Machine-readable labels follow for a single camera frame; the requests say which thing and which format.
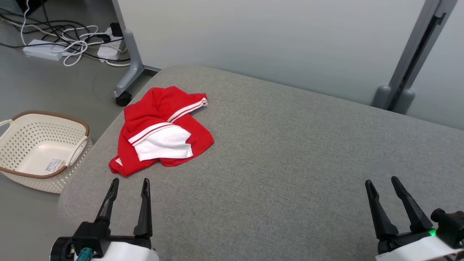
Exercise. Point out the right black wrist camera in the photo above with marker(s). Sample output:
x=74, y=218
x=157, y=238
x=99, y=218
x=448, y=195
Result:
x=449, y=226

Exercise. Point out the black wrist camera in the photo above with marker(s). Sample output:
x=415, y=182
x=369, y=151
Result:
x=449, y=226
x=90, y=235

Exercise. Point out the cream plastic laundry basket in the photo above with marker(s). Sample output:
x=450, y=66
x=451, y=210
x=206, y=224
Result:
x=40, y=145

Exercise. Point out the red basketball jersey white sleeves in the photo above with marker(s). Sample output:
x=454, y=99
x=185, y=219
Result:
x=152, y=108

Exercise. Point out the long white power strip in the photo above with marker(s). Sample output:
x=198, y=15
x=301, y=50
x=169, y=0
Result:
x=40, y=50

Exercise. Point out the grey partition post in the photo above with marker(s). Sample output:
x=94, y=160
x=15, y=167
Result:
x=413, y=47

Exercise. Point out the black floor device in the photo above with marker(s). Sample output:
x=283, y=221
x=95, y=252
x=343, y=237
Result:
x=32, y=5

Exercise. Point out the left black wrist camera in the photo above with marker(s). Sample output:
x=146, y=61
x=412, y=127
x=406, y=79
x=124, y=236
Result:
x=90, y=235

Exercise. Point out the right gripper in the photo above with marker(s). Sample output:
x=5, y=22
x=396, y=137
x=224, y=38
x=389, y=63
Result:
x=413, y=250

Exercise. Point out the black caster wheel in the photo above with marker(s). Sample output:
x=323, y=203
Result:
x=124, y=98

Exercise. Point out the grey partition leg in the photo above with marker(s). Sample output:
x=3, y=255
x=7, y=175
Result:
x=132, y=54

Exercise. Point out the black power plug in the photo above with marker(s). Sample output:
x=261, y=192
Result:
x=116, y=29

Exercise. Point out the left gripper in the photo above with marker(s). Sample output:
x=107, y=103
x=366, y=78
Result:
x=127, y=252

